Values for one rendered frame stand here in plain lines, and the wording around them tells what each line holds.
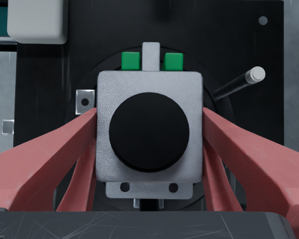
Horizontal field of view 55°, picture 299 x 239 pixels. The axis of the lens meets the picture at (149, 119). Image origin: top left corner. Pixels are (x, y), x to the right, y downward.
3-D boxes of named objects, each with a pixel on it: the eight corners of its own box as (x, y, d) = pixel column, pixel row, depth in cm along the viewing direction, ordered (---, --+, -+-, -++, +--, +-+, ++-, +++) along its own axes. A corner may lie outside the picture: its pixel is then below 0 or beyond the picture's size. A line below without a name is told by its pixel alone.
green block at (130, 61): (141, 83, 24) (139, 69, 19) (126, 82, 23) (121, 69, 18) (141, 68, 24) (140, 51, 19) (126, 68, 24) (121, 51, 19)
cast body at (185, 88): (186, 190, 17) (210, 222, 10) (112, 189, 17) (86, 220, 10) (186, 53, 18) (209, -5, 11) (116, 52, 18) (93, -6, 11)
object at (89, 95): (98, 116, 23) (94, 115, 22) (79, 115, 23) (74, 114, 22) (98, 92, 23) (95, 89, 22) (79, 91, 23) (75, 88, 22)
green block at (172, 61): (175, 83, 24) (183, 70, 19) (160, 83, 24) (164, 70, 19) (175, 69, 24) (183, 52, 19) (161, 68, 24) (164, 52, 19)
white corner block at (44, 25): (72, 50, 28) (60, 36, 24) (25, 49, 28) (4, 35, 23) (74, 3, 28) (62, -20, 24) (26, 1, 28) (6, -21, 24)
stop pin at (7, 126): (32, 134, 30) (14, 135, 26) (20, 134, 30) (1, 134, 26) (32, 121, 30) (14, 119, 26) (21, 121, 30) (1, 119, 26)
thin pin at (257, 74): (222, 99, 24) (266, 81, 15) (212, 99, 24) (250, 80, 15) (222, 89, 24) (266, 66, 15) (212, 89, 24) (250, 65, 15)
